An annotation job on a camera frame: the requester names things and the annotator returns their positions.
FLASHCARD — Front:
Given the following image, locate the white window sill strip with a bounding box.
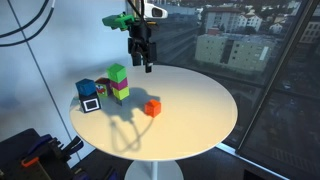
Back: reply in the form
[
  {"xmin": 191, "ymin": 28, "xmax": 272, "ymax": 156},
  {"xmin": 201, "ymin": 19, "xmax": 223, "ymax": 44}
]
[{"xmin": 214, "ymin": 142, "xmax": 288, "ymax": 180}]

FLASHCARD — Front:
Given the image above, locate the magenta block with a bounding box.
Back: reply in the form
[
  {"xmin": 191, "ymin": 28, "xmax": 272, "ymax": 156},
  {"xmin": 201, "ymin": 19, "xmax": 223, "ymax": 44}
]
[{"xmin": 110, "ymin": 77, "xmax": 129, "ymax": 92}]

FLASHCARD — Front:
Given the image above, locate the purple handled clamp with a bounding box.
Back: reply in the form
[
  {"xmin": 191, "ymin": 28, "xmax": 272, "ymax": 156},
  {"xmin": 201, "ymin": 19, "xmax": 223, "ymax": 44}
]
[{"xmin": 27, "ymin": 133, "xmax": 54, "ymax": 156}]

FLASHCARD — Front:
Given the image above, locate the dark slanted window frame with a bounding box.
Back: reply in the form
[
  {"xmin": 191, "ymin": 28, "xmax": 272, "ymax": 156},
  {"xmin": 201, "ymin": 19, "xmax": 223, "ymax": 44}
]
[{"xmin": 235, "ymin": 0, "xmax": 320, "ymax": 156}]

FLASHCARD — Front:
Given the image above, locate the yellow-green block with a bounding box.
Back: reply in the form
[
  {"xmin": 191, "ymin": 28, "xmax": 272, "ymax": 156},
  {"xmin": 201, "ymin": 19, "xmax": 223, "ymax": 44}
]
[{"xmin": 112, "ymin": 85, "xmax": 131, "ymax": 101}]

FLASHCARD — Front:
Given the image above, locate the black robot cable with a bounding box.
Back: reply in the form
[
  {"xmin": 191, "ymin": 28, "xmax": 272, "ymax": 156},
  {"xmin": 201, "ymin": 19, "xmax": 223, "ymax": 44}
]
[
  {"xmin": 0, "ymin": 0, "xmax": 50, "ymax": 39},
  {"xmin": 0, "ymin": 0, "xmax": 56, "ymax": 48}
]

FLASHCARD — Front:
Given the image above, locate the orange block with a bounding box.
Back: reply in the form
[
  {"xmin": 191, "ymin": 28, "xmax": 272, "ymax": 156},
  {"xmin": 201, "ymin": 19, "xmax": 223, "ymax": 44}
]
[{"xmin": 144, "ymin": 99, "xmax": 163, "ymax": 119}]

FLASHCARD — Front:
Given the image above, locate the blue block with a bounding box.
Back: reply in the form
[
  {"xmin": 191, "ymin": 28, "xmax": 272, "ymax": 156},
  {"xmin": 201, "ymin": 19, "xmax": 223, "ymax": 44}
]
[{"xmin": 75, "ymin": 78, "xmax": 98, "ymax": 98}]

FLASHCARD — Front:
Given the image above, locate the pale green building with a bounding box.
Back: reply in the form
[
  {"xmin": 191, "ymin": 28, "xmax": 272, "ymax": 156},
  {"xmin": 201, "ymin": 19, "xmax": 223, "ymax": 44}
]
[{"xmin": 194, "ymin": 32, "xmax": 272, "ymax": 75}]

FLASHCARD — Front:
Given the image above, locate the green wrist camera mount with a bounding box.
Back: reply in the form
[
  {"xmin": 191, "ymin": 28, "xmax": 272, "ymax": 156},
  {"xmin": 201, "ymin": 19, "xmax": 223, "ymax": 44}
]
[{"xmin": 101, "ymin": 12, "xmax": 136, "ymax": 32}]

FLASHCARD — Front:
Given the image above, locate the white table pedestal base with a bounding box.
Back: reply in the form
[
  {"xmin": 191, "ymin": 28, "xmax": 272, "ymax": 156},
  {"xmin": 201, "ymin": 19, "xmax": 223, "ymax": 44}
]
[{"xmin": 124, "ymin": 160, "xmax": 185, "ymax": 180}]

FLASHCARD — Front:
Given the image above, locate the black and white patterned cube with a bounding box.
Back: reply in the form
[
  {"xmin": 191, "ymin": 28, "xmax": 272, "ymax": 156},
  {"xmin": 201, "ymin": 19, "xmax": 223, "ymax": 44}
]
[{"xmin": 78, "ymin": 91, "xmax": 102, "ymax": 114}]

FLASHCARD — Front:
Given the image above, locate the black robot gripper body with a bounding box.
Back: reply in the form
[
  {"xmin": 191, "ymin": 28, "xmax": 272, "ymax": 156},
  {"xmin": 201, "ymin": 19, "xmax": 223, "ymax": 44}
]
[{"xmin": 127, "ymin": 20, "xmax": 158, "ymax": 65}]

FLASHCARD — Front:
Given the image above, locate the black clamp rack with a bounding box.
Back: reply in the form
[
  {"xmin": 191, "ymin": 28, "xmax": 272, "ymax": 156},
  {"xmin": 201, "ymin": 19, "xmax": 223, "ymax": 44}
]
[{"xmin": 0, "ymin": 128, "xmax": 84, "ymax": 180}]

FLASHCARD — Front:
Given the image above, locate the white red-roofed building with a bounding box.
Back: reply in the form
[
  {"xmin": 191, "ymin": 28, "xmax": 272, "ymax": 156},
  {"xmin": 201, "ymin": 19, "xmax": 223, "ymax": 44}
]
[{"xmin": 203, "ymin": 6, "xmax": 264, "ymax": 34}]

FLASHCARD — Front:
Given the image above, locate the orange handled clamp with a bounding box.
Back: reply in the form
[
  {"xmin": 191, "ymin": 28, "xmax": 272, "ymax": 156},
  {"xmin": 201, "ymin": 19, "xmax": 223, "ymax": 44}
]
[{"xmin": 21, "ymin": 156, "xmax": 41, "ymax": 169}]

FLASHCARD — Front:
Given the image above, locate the black spring clamp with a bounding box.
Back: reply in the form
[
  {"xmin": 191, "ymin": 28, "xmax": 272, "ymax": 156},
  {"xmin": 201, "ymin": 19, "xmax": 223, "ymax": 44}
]
[{"xmin": 62, "ymin": 135, "xmax": 85, "ymax": 156}]

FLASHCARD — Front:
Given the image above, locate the colourful cartoon picture cube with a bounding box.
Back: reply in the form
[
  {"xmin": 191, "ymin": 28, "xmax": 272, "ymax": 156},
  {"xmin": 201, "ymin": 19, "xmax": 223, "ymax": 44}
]
[{"xmin": 94, "ymin": 77, "xmax": 114, "ymax": 98}]

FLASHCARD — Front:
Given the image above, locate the bright green block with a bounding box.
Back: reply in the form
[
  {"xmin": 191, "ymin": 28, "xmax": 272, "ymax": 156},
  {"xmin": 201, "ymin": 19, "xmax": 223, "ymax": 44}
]
[{"xmin": 106, "ymin": 63, "xmax": 128, "ymax": 84}]

